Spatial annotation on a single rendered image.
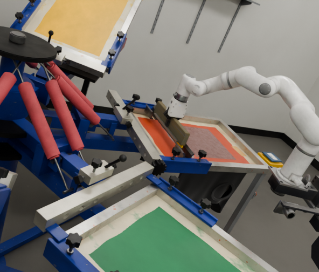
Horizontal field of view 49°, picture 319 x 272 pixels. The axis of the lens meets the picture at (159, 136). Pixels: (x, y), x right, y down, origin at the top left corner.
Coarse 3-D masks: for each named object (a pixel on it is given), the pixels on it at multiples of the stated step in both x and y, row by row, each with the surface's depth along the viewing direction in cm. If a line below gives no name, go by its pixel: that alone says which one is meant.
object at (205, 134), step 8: (144, 120) 205; (152, 120) 209; (152, 128) 200; (160, 128) 203; (192, 128) 221; (200, 128) 226; (208, 128) 231; (216, 128) 237; (152, 136) 191; (160, 136) 195; (168, 136) 199; (192, 136) 211; (200, 136) 216; (208, 136) 220; (216, 136) 225
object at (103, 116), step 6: (102, 114) 172; (108, 114) 174; (102, 120) 169; (108, 120) 170; (114, 120) 172; (96, 126) 169; (102, 126) 171; (108, 126) 172; (120, 126) 175; (126, 126) 176
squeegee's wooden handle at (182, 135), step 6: (156, 108) 202; (162, 108) 196; (162, 114) 196; (162, 120) 195; (174, 120) 185; (168, 126) 189; (174, 126) 184; (180, 126) 180; (174, 132) 184; (180, 132) 179; (186, 132) 176; (180, 138) 179; (186, 138) 177; (180, 144) 178
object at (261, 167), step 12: (192, 120) 232; (204, 120) 236; (216, 120) 241; (144, 132) 184; (228, 132) 233; (240, 144) 223; (252, 156) 213; (216, 168) 182; (228, 168) 187; (240, 168) 191; (252, 168) 196; (264, 168) 200
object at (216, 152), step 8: (160, 144) 186; (168, 144) 190; (192, 144) 201; (200, 144) 205; (208, 144) 209; (216, 144) 214; (224, 144) 218; (168, 152) 182; (208, 152) 200; (216, 152) 204; (224, 152) 208; (232, 152) 212; (208, 160) 191; (216, 160) 195; (224, 160) 198; (232, 160) 202; (240, 160) 206
